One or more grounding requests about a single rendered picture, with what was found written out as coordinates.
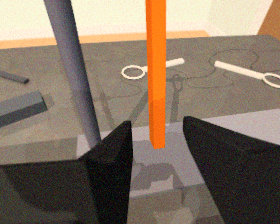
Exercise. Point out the white loop with straight handle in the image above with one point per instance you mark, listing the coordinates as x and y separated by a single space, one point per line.
248 73
145 69

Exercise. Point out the grey rectangular block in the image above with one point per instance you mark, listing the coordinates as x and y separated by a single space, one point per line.
21 107

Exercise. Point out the orange handle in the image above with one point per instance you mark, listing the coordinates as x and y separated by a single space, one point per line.
156 63

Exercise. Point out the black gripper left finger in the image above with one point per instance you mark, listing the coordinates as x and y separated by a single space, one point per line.
93 189

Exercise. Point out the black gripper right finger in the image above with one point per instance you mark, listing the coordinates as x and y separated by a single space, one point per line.
241 173

